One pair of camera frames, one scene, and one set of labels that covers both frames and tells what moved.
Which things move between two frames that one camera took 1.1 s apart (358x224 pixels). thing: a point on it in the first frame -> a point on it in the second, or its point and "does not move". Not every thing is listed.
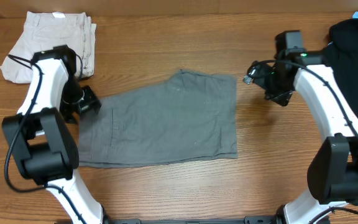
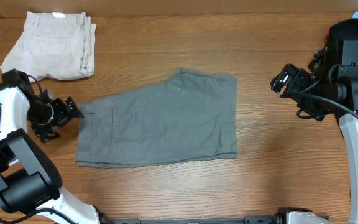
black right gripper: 283,97 -> 318,113
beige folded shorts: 43,31 does not move
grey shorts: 193,117 does not move
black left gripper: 92,102 -> 41,130
